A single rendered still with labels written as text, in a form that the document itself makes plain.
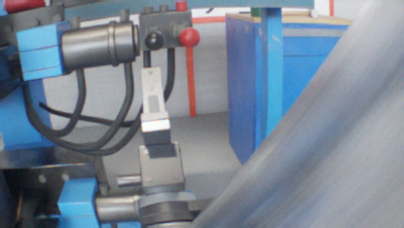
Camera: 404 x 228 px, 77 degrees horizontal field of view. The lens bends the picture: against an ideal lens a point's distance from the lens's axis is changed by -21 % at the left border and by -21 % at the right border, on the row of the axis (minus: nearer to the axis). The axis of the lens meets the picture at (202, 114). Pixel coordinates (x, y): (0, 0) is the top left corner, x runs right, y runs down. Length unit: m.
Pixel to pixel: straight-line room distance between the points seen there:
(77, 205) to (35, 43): 0.44
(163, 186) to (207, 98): 2.49
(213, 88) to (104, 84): 0.97
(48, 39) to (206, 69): 2.16
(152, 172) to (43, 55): 0.46
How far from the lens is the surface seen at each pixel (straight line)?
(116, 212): 0.89
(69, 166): 0.96
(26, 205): 0.98
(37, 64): 0.73
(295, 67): 1.65
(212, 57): 2.72
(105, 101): 2.78
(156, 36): 0.52
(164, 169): 0.35
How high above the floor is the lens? 1.04
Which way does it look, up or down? 21 degrees down
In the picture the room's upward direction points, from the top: 3 degrees counter-clockwise
